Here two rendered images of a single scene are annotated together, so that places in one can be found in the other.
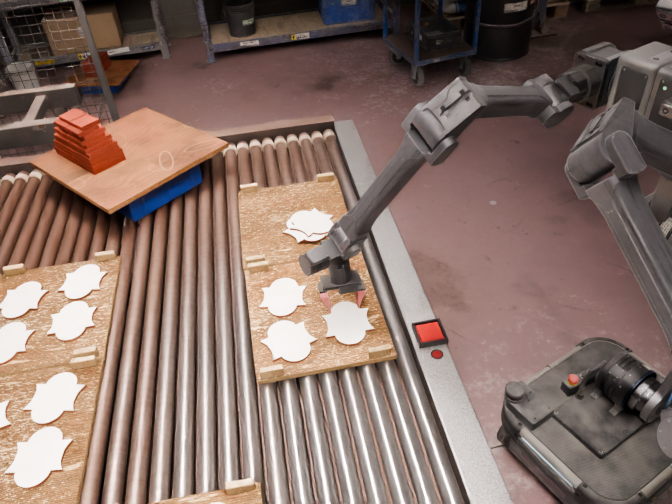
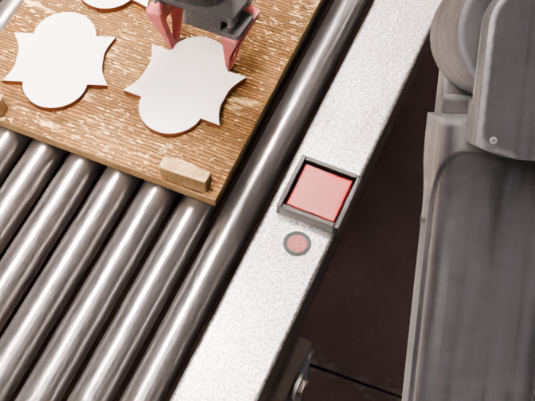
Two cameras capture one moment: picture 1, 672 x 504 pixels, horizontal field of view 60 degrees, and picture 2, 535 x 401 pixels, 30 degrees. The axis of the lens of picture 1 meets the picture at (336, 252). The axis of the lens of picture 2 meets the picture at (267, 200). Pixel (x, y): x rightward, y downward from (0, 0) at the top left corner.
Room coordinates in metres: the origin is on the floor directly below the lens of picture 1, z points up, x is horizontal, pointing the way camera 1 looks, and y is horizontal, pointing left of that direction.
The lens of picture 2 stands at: (0.48, -0.48, 1.91)
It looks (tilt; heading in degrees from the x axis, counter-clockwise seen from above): 60 degrees down; 31
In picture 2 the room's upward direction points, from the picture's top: straight up
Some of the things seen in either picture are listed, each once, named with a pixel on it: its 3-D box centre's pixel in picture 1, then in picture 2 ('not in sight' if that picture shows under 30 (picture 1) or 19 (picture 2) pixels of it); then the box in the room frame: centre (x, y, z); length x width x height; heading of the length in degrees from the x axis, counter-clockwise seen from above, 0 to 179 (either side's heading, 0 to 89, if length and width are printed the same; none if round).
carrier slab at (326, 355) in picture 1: (314, 311); (158, 28); (1.12, 0.07, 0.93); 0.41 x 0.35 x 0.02; 8
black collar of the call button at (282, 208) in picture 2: (429, 333); (319, 194); (1.01, -0.23, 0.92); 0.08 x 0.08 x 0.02; 7
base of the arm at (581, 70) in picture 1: (578, 84); not in sight; (1.28, -0.60, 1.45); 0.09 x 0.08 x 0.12; 30
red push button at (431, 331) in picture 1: (429, 333); (319, 195); (1.01, -0.23, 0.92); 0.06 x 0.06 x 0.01; 7
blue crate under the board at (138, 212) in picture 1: (141, 175); not in sight; (1.81, 0.67, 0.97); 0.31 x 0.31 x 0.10; 47
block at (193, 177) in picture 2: (379, 351); (185, 175); (0.94, -0.09, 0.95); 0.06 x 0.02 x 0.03; 98
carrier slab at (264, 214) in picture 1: (294, 220); not in sight; (1.53, 0.13, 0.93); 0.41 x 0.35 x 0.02; 6
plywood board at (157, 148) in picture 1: (129, 153); not in sight; (1.86, 0.71, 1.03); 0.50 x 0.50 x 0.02; 47
